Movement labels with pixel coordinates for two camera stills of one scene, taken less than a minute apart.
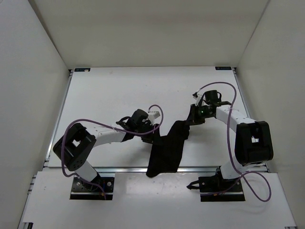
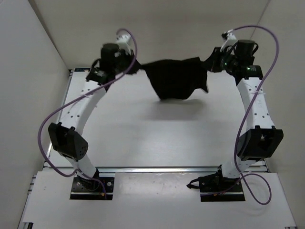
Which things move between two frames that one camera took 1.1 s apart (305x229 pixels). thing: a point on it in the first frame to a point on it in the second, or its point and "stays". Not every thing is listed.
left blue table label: x=82 y=69 stays
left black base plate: x=81 y=190 stays
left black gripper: x=149 y=139 to x=137 y=66
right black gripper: x=193 y=119 to x=211 y=63
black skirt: x=166 y=150 to x=177 y=78
